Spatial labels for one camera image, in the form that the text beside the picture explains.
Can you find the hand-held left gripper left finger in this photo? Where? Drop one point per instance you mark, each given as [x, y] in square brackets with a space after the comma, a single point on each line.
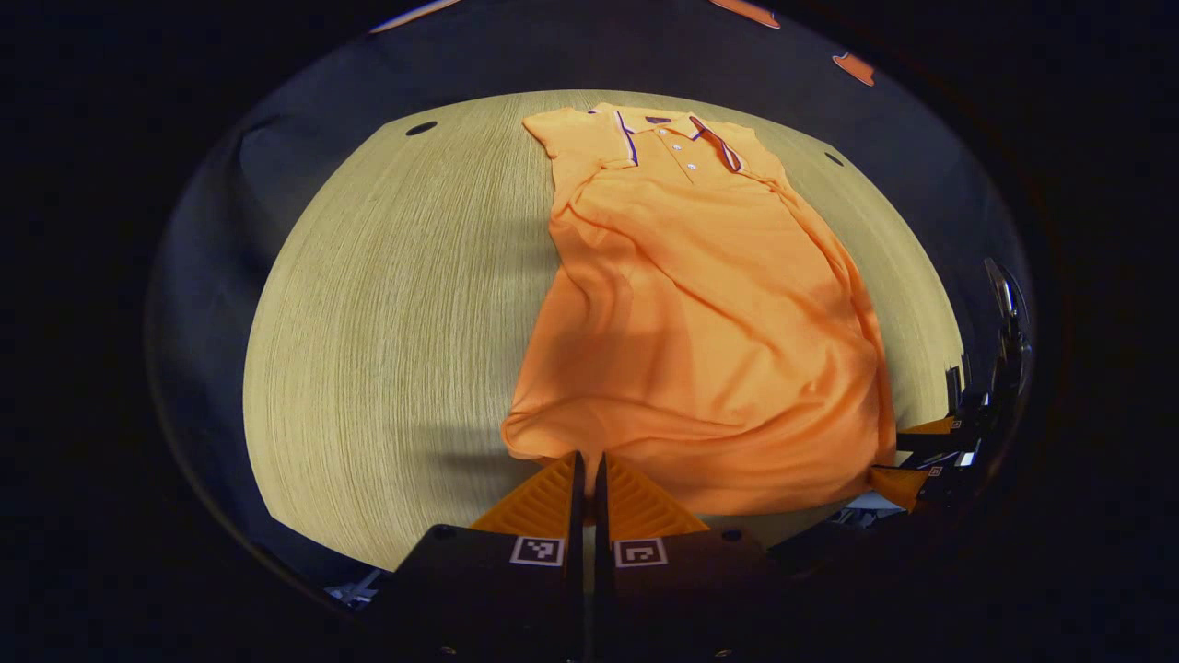
[574, 589]

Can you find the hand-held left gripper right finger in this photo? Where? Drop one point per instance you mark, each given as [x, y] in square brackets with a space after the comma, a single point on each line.
[605, 589]

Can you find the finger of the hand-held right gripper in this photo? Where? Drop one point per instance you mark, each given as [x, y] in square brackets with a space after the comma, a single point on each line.
[907, 483]
[930, 428]

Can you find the orange T-shirt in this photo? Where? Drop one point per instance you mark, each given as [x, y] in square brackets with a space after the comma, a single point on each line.
[700, 322]

